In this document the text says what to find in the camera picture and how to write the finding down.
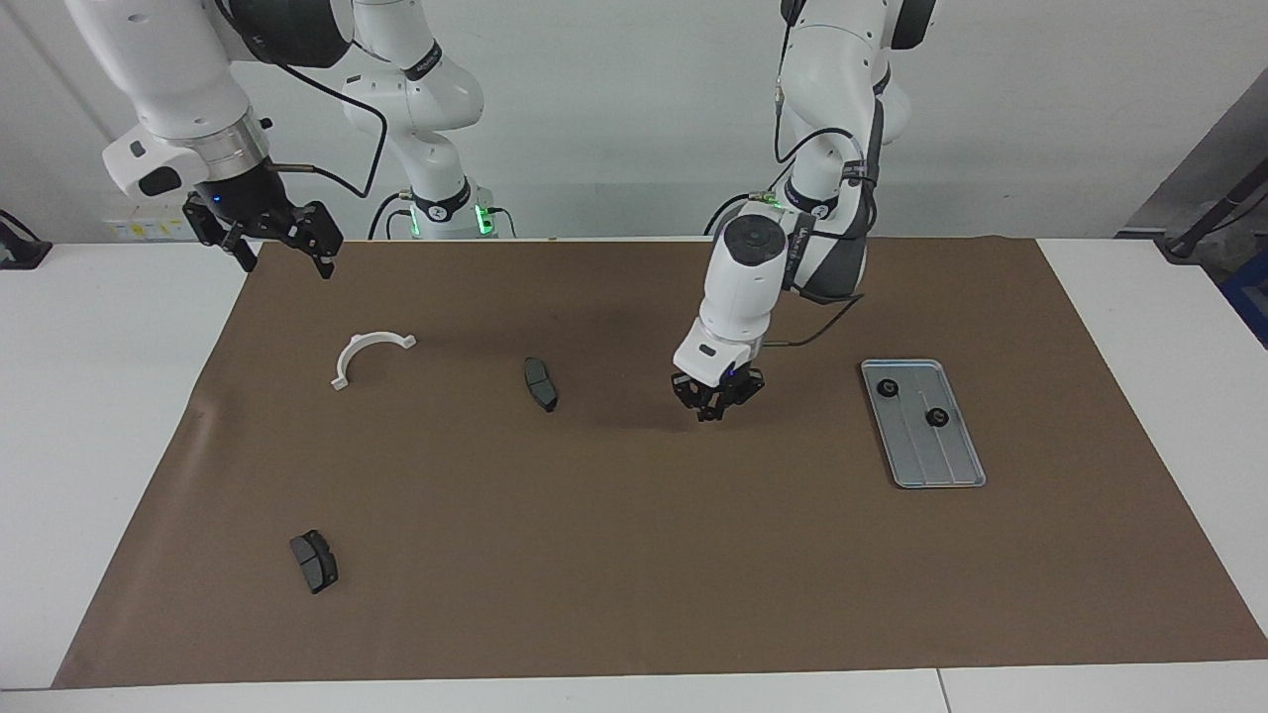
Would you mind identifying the black clamp mount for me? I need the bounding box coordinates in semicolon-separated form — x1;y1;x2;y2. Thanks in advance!
0;210;53;270

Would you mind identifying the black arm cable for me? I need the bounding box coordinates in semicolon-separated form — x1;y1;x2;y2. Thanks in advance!
265;61;389;199
761;0;888;350

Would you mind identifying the black base cable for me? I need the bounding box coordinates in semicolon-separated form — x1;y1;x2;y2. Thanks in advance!
369;191;412;241
703;193;769;237

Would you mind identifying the white curved plastic bracket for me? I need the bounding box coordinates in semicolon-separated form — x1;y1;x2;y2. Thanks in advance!
330;332;418;392

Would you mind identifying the silver metal tray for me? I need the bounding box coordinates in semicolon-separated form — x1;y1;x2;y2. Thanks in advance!
860;358;988;490

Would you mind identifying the white wall socket box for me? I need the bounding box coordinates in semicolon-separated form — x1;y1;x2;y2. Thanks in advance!
104;198;196;242

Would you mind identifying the black stand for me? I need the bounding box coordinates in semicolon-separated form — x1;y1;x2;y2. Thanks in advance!
1154;158;1268;263

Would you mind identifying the blue box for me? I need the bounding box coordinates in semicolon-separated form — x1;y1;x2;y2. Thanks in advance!
1220;248;1268;348

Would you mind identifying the dark grey brake pad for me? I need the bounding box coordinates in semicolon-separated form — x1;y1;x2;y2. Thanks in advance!
523;356;560;414
289;530;340;595

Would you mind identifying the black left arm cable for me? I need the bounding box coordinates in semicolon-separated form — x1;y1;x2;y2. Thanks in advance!
761;0;888;350

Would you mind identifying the brown paper table mat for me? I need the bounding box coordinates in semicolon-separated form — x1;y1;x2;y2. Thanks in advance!
52;236;1268;690

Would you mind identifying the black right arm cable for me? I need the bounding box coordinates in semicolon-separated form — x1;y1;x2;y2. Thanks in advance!
265;61;389;199

